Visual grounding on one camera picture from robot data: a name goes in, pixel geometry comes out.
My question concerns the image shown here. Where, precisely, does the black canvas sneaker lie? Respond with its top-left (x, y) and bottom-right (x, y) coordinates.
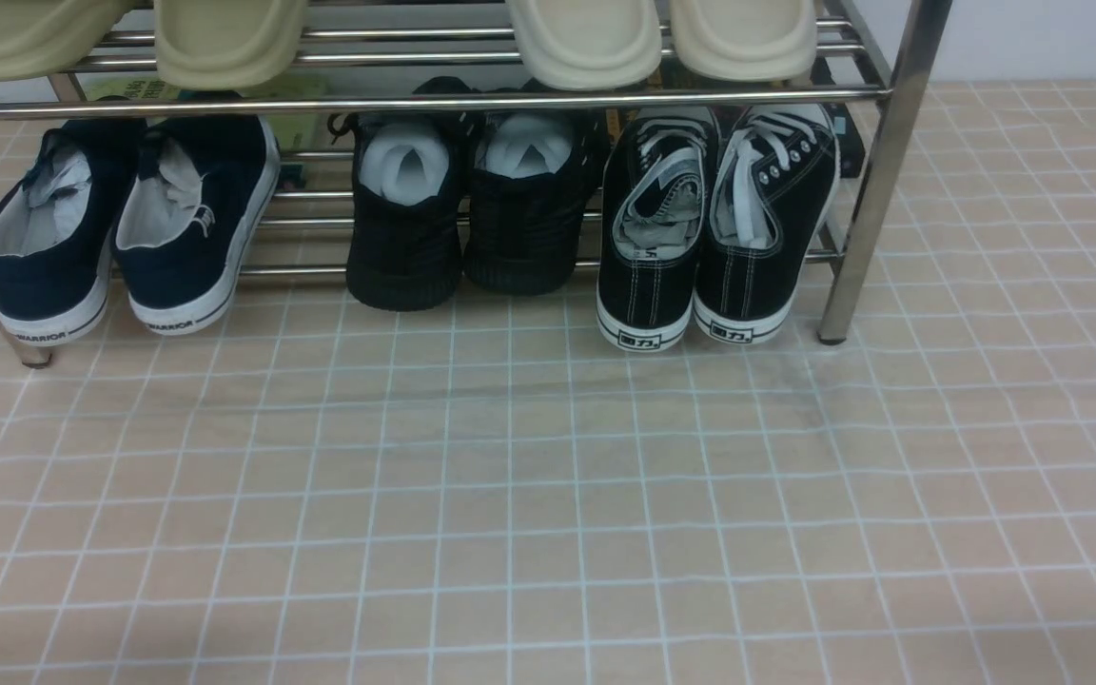
top-left (693, 104), bottom-right (841, 345)
top-left (597, 106), bottom-right (719, 352)

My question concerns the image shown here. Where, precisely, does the silver metal shoe rack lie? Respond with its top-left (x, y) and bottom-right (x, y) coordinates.
top-left (0, 1), bottom-right (955, 346)

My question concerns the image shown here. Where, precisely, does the black knit shoe left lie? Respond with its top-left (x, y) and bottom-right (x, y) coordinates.
top-left (326, 111), bottom-right (484, 312)

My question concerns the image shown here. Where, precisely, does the black knit shoe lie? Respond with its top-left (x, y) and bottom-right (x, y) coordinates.
top-left (463, 109), bottom-right (610, 298)
top-left (326, 111), bottom-right (484, 312)

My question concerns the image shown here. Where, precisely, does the black knit shoe right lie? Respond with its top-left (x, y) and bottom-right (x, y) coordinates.
top-left (463, 109), bottom-right (610, 298)

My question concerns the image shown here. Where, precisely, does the cream slipper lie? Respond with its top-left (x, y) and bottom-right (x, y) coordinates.
top-left (505, 1), bottom-right (664, 91)
top-left (667, 1), bottom-right (818, 82)

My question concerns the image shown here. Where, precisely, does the cream slipper far right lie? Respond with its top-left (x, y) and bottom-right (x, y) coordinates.
top-left (667, 1), bottom-right (818, 82)

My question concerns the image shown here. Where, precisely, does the navy canvas shoe right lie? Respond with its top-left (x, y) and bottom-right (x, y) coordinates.
top-left (110, 114), bottom-right (279, 336)

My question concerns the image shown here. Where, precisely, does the navy canvas shoe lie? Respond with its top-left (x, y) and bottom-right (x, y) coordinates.
top-left (110, 114), bottom-right (279, 336)
top-left (0, 118), bottom-right (147, 347)

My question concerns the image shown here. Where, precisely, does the beige slipper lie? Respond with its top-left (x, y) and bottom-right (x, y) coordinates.
top-left (153, 1), bottom-right (309, 90)
top-left (0, 1), bottom-right (138, 82)

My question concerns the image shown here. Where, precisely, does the navy canvas shoe left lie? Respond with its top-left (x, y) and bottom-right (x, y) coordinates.
top-left (0, 118), bottom-right (147, 347)

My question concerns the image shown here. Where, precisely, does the beige slipper far left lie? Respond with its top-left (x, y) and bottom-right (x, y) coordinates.
top-left (0, 1), bottom-right (138, 82)

